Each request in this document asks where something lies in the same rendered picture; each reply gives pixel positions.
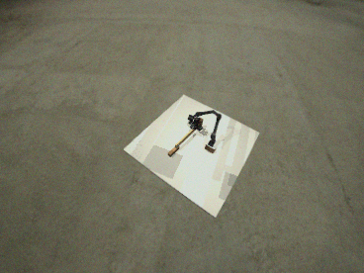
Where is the long wooden rail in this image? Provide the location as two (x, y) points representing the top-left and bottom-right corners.
(175, 129), (195, 147)

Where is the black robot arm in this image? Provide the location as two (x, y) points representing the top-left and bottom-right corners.
(188, 110), (222, 147)

